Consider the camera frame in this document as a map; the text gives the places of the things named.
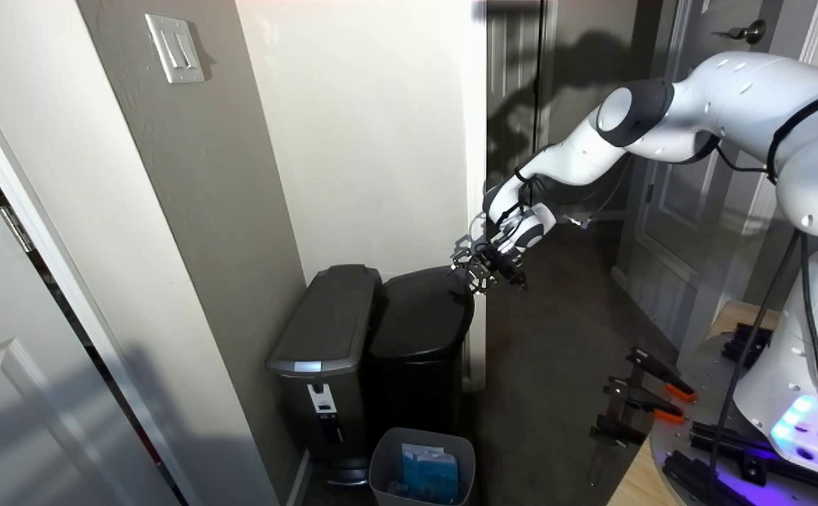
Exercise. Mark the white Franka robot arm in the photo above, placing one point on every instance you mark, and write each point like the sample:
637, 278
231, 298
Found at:
783, 122

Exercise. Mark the small gray wastebasket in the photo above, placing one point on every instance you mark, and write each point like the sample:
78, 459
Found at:
383, 473

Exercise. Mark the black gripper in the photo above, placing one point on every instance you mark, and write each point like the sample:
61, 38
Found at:
505, 254

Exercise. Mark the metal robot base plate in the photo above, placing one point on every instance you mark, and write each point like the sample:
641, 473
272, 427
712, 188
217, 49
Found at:
775, 480

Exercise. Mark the black lidded trash bin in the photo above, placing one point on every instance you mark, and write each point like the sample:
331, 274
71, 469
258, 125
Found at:
423, 345

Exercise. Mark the gray step trash can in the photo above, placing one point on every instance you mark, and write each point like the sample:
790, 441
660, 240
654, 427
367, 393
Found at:
324, 355

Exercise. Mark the blue trash in wastebasket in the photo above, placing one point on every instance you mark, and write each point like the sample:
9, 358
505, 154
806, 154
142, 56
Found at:
426, 473

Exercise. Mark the black aluminium rail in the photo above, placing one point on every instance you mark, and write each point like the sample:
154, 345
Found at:
693, 475
727, 440

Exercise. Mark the orange black clamp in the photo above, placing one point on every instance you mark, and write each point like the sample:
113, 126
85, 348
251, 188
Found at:
641, 396
662, 369

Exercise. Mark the white light switch plate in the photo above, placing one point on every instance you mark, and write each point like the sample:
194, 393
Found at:
176, 49

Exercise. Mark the white panel door with lever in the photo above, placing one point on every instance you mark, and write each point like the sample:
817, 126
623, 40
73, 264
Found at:
669, 206

